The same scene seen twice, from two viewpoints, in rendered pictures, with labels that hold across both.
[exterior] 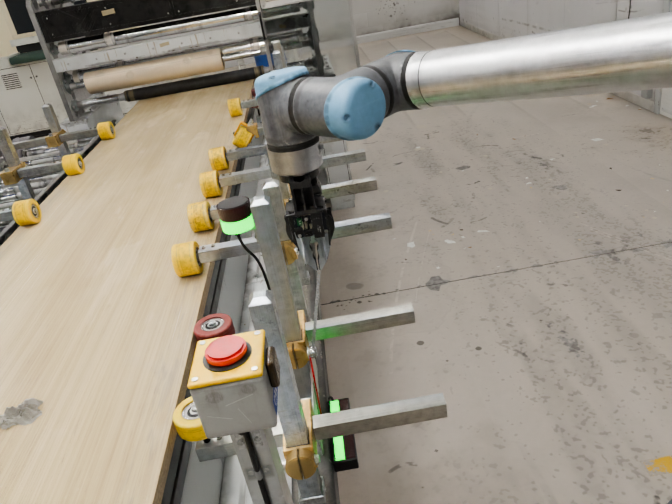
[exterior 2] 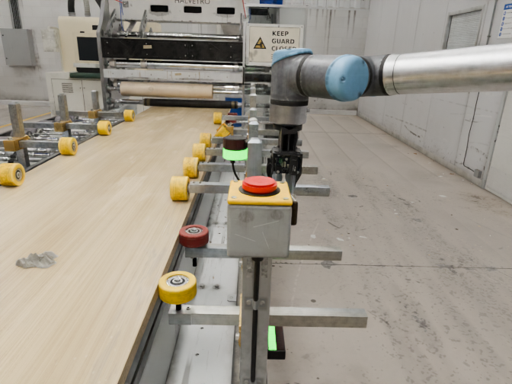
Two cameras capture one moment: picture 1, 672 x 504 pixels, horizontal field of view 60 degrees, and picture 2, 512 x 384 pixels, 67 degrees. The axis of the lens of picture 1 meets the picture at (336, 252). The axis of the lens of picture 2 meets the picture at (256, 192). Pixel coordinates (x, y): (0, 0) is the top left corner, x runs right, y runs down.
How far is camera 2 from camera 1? 24 cm
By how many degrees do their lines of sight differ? 8
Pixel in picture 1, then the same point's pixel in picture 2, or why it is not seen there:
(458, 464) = not seen: outside the picture
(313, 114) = (316, 75)
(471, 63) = (439, 59)
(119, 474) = (111, 313)
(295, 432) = not seen: hidden behind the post
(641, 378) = (471, 355)
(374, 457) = (271, 374)
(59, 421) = (68, 270)
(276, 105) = (287, 68)
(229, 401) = (257, 223)
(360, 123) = (350, 87)
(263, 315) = not seen: hidden behind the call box
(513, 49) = (475, 51)
